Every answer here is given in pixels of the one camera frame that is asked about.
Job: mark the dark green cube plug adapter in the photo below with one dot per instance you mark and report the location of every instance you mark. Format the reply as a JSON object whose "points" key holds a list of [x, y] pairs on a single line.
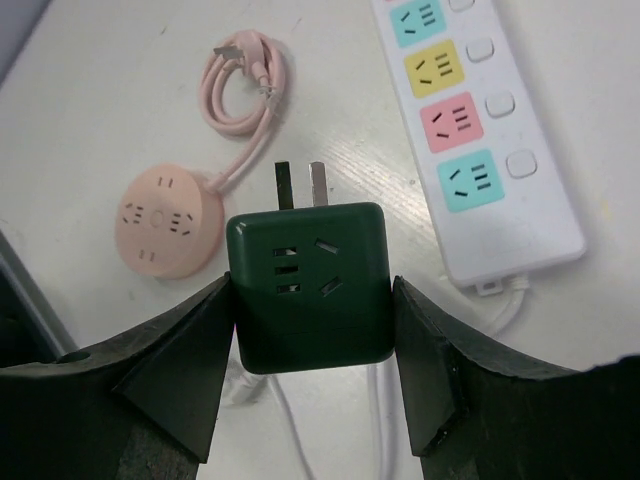
{"points": [[313, 284]]}

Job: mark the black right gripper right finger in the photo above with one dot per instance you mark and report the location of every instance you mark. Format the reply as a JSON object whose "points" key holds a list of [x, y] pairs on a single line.
{"points": [[477, 409]]}

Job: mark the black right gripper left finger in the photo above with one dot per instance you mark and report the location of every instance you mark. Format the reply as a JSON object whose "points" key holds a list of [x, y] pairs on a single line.
{"points": [[140, 405]]}

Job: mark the pink round socket hub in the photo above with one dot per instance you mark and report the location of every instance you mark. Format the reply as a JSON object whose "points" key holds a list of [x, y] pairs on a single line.
{"points": [[168, 226]]}

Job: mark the white multicolour power strip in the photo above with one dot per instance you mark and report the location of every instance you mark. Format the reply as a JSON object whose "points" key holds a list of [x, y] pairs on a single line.
{"points": [[494, 192]]}

